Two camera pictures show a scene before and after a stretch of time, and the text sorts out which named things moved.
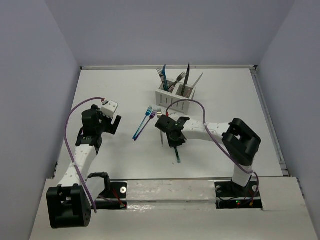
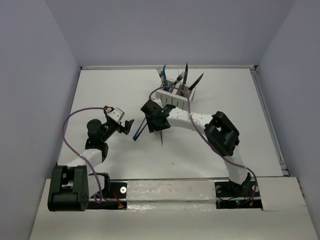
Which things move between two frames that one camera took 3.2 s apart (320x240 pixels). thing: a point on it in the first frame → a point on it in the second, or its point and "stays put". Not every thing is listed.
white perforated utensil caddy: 169,91 stays put
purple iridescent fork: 152,115 stays put
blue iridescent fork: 147,113 stays put
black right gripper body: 173,142 → 154,125
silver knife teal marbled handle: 177,155 → 196,82
